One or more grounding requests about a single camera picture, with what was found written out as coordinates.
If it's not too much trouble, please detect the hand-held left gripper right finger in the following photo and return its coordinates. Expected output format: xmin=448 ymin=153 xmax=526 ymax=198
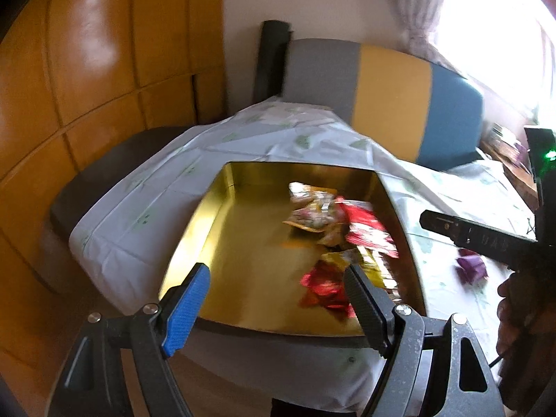
xmin=343 ymin=263 xmax=507 ymax=417

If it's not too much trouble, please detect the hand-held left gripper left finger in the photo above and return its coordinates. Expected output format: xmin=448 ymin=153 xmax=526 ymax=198
xmin=48 ymin=263 xmax=211 ymax=417

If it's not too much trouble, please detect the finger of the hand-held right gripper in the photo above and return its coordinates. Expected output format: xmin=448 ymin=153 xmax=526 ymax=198
xmin=420 ymin=210 xmax=539 ymax=267

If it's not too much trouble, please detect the purple foil candy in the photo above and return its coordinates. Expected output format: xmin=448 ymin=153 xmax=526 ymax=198
xmin=455 ymin=255 xmax=488 ymax=284

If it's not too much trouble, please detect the gold foil candy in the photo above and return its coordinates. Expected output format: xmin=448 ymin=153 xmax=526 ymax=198
xmin=321 ymin=247 xmax=392 ymax=292

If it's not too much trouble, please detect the red foil candy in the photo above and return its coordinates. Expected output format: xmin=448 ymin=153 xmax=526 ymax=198
xmin=299 ymin=265 xmax=358 ymax=320

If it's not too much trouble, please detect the gold tin box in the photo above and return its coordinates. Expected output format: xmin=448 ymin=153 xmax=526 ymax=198
xmin=158 ymin=162 xmax=428 ymax=348

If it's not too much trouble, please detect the red white snack packet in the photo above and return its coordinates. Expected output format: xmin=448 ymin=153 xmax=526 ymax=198
xmin=336 ymin=197 xmax=398 ymax=258

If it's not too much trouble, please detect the person's right hand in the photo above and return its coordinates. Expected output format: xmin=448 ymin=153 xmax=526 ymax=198
xmin=496 ymin=269 xmax=556 ymax=383

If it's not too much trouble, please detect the white green-print tablecloth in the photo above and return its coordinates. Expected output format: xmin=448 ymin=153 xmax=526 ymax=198
xmin=69 ymin=96 xmax=539 ymax=413

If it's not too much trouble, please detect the window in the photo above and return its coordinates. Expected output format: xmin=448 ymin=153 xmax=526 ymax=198
xmin=434 ymin=0 xmax=556 ymax=118

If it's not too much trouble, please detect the dark grey mattress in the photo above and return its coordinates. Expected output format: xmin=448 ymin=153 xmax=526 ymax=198
xmin=41 ymin=127 xmax=192 ymax=292

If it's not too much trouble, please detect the tied patterned curtain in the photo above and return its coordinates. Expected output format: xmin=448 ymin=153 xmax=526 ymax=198
xmin=393 ymin=0 xmax=470 ymax=79

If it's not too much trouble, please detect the wooden wardrobe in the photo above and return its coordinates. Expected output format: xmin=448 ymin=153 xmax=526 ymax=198
xmin=0 ymin=0 xmax=227 ymax=417

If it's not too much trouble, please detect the black rolled mat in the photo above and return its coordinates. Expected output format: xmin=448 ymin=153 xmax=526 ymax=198
xmin=254 ymin=19 xmax=291 ymax=100

